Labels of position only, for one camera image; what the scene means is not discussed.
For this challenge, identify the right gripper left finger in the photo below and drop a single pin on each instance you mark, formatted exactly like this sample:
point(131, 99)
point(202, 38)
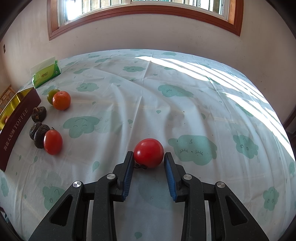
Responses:
point(67, 219)

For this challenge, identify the gold maroon toffee tin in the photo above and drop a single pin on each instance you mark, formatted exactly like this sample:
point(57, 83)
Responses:
point(13, 118)

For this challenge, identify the small red tomato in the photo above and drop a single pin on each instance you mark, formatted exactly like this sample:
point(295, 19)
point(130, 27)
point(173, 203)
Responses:
point(53, 142)

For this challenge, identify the orange mandarin near green tomato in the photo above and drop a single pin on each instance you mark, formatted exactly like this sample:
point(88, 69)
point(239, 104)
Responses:
point(61, 100)

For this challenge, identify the cloud pattern tablecloth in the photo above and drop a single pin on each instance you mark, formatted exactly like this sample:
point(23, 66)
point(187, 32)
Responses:
point(210, 117)

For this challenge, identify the green tissue pack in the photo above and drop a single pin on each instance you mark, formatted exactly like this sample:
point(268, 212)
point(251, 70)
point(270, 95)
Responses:
point(44, 71)

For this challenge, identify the dark passion fruit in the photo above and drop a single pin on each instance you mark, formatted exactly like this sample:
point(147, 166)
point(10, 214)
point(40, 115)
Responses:
point(39, 114)
point(34, 128)
point(39, 136)

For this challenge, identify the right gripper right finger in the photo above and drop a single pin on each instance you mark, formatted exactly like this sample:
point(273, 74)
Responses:
point(229, 218)

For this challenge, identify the wooden stool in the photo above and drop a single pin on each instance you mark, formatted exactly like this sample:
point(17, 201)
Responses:
point(6, 96)

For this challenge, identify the green tomato on table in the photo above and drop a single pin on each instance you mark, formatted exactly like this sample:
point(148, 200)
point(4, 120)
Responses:
point(51, 94)

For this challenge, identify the large red tomato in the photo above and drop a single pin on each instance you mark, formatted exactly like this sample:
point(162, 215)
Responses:
point(148, 152)

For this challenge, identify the brown framed window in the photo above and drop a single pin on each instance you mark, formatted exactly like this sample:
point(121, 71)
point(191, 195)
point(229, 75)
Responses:
point(232, 24)

